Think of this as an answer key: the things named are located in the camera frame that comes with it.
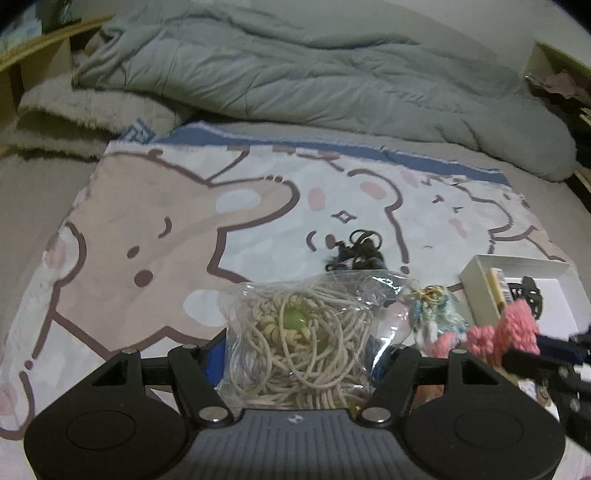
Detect pink crochet bunny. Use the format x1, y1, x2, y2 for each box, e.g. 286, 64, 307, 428
434, 300, 542, 367

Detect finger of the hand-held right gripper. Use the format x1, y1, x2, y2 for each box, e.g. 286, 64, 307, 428
501, 350, 561, 383
536, 333, 591, 366

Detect beige fluffy blanket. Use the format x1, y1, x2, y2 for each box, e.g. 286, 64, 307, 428
0, 76, 186, 161

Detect yellow tissue packet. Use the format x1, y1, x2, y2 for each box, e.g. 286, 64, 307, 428
486, 268, 516, 320

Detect pink crumpled clothes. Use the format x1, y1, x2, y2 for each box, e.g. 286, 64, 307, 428
527, 69, 591, 101

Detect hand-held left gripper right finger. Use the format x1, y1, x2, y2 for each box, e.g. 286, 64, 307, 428
360, 345, 509, 424

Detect clear bag of beige hair ties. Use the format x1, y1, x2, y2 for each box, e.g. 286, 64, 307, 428
217, 270, 422, 412

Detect white cardboard box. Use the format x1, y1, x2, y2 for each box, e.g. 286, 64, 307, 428
459, 255, 591, 352

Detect white tissue pack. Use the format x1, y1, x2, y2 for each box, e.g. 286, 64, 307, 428
0, 21, 42, 51

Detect grey duvet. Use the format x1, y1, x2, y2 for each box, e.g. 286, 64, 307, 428
71, 0, 578, 184

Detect dark hair tie bundle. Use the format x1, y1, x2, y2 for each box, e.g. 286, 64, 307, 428
323, 228, 387, 274

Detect cartoon printed blanket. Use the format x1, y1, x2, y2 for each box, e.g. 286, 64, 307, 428
0, 120, 591, 480

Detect wooden curved side shelf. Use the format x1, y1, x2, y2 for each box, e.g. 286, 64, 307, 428
0, 14, 114, 121

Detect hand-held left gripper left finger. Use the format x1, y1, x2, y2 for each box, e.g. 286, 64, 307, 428
59, 330, 234, 426

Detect cream open shelf unit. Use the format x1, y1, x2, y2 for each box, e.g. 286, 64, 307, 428
522, 41, 591, 188

